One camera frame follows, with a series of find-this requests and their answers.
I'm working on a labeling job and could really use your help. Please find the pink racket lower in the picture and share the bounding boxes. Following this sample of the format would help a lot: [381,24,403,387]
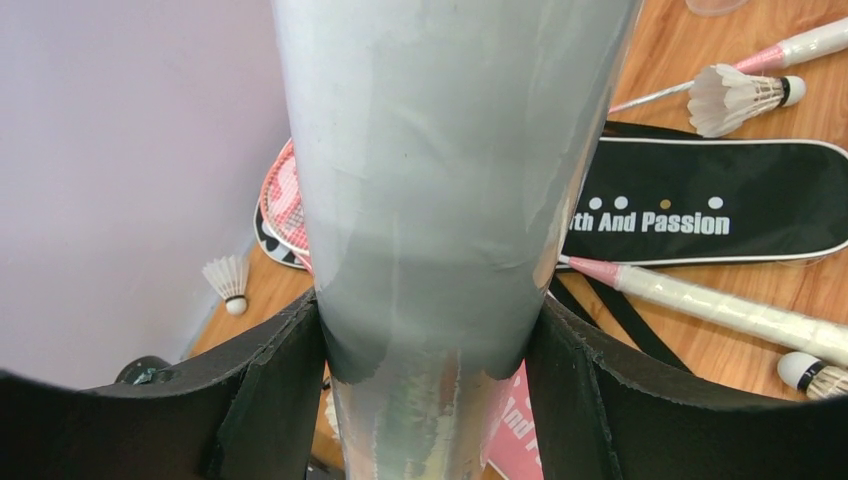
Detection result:
[608,16,848,115]

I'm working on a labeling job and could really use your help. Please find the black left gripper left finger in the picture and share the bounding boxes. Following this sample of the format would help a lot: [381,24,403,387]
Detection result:
[1,292,325,479]

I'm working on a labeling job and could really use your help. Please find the black racket cover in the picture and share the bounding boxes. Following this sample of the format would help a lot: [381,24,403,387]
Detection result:
[563,121,847,267]

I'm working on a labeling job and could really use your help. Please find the shuttlecock by racket handle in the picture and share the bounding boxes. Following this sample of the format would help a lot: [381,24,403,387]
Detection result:
[687,64,807,138]

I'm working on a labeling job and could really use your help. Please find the shuttlecock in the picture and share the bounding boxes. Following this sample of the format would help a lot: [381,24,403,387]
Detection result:
[687,64,807,138]
[777,351,847,400]
[201,255,249,316]

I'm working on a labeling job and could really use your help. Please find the pink racket cover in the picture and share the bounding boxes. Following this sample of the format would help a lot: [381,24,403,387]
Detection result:
[489,363,544,480]

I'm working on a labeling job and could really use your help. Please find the white shuttlecock tube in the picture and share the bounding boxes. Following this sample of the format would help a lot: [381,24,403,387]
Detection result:
[273,0,642,479]

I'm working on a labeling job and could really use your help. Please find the pink racket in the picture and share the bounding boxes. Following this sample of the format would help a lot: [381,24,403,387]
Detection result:
[258,142,847,367]
[608,16,848,115]

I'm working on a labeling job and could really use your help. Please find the pink racket upper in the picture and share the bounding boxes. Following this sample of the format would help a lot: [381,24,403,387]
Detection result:
[258,142,847,367]

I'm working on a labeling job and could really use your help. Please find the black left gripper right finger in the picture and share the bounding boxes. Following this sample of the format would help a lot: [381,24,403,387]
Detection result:
[525,299,847,479]

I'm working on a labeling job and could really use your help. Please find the black shuttlecock tube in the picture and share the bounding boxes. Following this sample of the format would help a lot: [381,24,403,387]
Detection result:
[115,355,171,385]

